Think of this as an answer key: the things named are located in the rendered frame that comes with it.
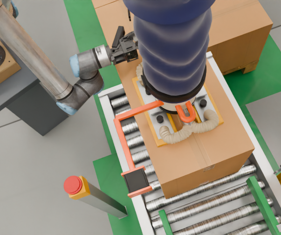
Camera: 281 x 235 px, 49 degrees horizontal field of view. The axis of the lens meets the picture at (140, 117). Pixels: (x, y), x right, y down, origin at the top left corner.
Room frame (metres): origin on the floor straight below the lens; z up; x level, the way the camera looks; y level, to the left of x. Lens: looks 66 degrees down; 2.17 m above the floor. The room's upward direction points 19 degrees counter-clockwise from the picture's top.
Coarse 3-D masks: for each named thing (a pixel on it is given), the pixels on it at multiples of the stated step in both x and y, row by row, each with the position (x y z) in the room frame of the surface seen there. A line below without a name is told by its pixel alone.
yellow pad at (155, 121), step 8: (136, 80) 0.70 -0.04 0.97; (136, 88) 0.66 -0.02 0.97; (144, 88) 0.65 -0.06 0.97; (144, 96) 0.61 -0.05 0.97; (144, 104) 0.58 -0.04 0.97; (144, 112) 0.54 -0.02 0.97; (160, 112) 0.52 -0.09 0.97; (152, 120) 0.49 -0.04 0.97; (160, 120) 0.47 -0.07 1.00; (168, 120) 0.47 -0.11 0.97; (152, 128) 0.46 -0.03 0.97; (160, 144) 0.39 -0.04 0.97
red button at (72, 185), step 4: (72, 176) 0.36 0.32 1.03; (76, 176) 0.35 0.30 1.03; (68, 180) 0.34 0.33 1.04; (72, 180) 0.34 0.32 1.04; (76, 180) 0.33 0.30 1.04; (80, 180) 0.33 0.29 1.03; (64, 184) 0.34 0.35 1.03; (68, 184) 0.33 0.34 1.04; (72, 184) 0.32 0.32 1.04; (76, 184) 0.32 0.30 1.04; (80, 184) 0.32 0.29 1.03; (64, 188) 0.32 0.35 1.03; (68, 188) 0.31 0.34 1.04; (72, 188) 0.31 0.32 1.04; (76, 188) 0.30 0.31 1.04; (80, 188) 0.30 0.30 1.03; (68, 192) 0.30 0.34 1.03; (72, 192) 0.30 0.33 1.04; (76, 192) 0.29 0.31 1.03
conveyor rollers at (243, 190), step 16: (128, 128) 0.67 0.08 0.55; (128, 144) 0.58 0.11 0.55; (240, 176) 0.23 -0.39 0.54; (192, 192) 0.23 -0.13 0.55; (240, 192) 0.15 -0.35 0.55; (192, 208) 0.15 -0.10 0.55; (208, 208) 0.13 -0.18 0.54; (240, 208) 0.08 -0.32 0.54; (256, 208) 0.06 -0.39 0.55; (160, 224) 0.13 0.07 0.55; (208, 224) 0.06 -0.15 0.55; (224, 224) 0.04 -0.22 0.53; (256, 224) -0.01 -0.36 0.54
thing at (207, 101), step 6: (204, 84) 0.58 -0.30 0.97; (204, 96) 0.52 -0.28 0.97; (210, 96) 0.52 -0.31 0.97; (198, 102) 0.51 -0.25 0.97; (204, 102) 0.49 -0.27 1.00; (210, 102) 0.49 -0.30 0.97; (198, 108) 0.48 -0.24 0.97; (204, 108) 0.47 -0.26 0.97; (210, 108) 0.46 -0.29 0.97; (216, 108) 0.46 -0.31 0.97; (198, 114) 0.46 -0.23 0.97; (198, 120) 0.43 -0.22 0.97; (204, 120) 0.42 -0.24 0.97; (222, 120) 0.40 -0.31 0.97
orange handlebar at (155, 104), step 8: (152, 104) 0.51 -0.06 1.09; (160, 104) 0.50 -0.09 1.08; (128, 112) 0.51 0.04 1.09; (136, 112) 0.50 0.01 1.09; (192, 112) 0.42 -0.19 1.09; (120, 120) 0.49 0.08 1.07; (184, 120) 0.41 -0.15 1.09; (192, 120) 0.40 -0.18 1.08; (120, 128) 0.46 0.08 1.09; (120, 136) 0.43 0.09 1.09; (128, 152) 0.36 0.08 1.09; (128, 160) 0.33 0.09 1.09
